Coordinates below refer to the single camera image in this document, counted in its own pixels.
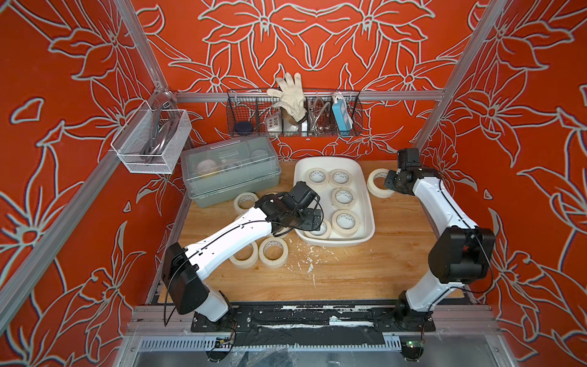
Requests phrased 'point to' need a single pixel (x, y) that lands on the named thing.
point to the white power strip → (273, 124)
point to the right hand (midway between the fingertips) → (388, 180)
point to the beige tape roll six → (345, 222)
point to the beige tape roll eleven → (378, 192)
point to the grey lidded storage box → (219, 172)
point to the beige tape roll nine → (274, 252)
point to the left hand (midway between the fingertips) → (309, 217)
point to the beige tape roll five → (340, 177)
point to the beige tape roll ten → (342, 197)
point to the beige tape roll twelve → (322, 232)
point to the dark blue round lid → (243, 128)
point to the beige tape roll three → (246, 258)
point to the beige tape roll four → (317, 177)
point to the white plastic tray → (361, 207)
